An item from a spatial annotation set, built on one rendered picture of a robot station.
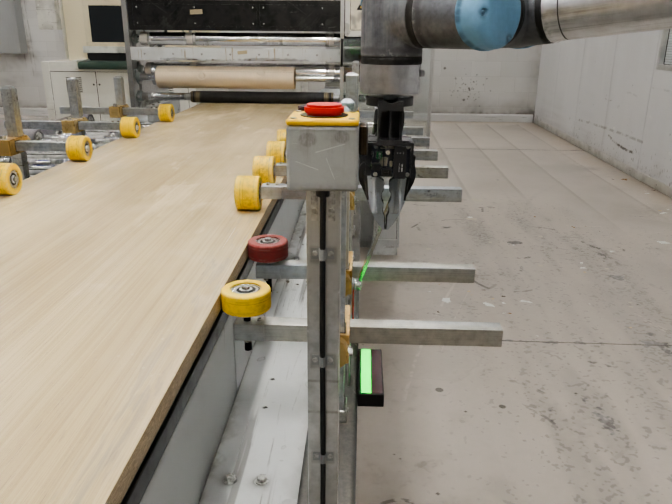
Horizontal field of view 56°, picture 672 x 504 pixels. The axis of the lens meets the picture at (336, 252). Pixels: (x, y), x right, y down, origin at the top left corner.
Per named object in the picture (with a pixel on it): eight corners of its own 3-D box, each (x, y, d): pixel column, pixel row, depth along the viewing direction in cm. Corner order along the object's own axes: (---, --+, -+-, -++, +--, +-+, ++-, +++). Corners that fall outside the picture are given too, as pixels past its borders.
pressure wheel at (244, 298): (252, 333, 111) (249, 272, 107) (282, 349, 106) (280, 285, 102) (214, 349, 106) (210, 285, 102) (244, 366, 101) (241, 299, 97)
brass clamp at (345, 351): (353, 331, 110) (354, 304, 108) (352, 370, 97) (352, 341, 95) (317, 330, 110) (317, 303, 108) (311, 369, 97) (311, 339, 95)
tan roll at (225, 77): (385, 89, 370) (385, 67, 366) (385, 91, 359) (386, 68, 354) (143, 86, 375) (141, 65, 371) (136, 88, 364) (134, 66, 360)
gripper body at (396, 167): (362, 182, 94) (364, 99, 90) (362, 170, 102) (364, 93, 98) (414, 182, 94) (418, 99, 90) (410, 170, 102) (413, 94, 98)
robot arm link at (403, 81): (360, 62, 98) (422, 62, 97) (359, 94, 99) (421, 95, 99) (359, 64, 89) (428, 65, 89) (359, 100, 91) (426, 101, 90)
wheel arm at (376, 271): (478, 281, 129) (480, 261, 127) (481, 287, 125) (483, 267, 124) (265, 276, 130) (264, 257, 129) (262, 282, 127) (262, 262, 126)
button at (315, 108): (344, 118, 65) (345, 102, 65) (343, 124, 61) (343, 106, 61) (306, 118, 65) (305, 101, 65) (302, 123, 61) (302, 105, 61)
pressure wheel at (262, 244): (290, 284, 133) (290, 232, 129) (286, 299, 126) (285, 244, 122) (253, 283, 133) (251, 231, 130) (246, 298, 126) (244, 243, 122)
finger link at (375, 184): (366, 237, 99) (367, 179, 96) (365, 226, 104) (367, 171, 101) (386, 237, 99) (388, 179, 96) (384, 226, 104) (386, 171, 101)
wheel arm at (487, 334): (497, 342, 105) (499, 319, 104) (501, 352, 102) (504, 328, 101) (238, 336, 107) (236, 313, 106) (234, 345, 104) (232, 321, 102)
